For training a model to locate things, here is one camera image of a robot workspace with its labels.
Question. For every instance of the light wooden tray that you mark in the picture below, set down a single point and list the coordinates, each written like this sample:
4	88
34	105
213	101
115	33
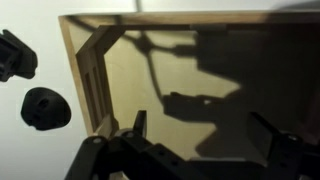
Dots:
140	83

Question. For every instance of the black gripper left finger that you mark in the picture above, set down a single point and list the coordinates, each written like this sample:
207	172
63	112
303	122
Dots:
96	156

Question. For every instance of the black round knob object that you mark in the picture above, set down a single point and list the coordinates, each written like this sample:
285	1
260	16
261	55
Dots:
45	108

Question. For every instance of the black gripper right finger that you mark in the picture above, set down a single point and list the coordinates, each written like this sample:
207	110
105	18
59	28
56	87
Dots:
290	156

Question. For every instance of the black angled bracket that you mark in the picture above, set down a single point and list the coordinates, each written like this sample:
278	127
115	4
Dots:
16	58

